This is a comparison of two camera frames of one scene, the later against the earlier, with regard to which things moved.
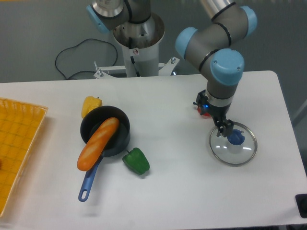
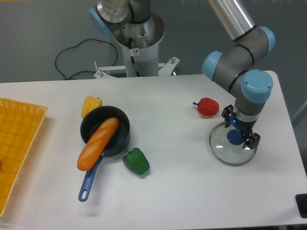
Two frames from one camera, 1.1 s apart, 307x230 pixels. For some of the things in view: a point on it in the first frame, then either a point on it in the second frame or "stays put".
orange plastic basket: (20, 123) stays put
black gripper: (218, 113) → (251, 140)
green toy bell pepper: (136, 160) stays put
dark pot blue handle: (117, 145) stays put
